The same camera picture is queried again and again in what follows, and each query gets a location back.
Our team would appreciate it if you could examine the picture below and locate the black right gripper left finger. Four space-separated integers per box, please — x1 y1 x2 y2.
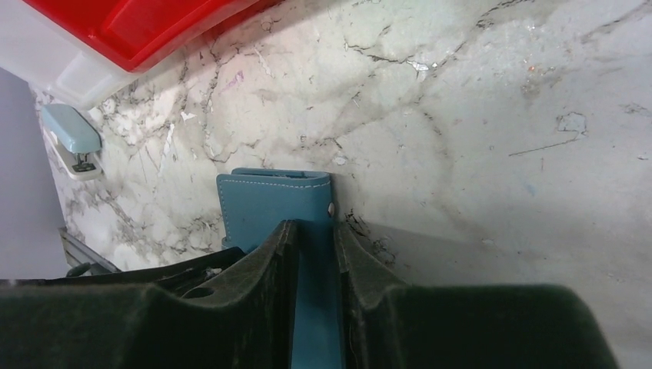
1 221 299 368

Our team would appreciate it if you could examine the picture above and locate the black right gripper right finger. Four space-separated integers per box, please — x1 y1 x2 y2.
334 224 618 368

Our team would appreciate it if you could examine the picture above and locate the blue leather card holder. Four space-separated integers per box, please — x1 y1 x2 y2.
216 168 344 368

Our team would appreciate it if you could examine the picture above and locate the light blue stapler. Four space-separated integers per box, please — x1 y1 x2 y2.
41 104 102 181

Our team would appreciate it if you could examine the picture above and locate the translucent white plastic bin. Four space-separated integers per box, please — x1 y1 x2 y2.
0 0 154 111

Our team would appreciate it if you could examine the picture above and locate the red plastic bin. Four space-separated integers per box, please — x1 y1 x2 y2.
27 0 267 72

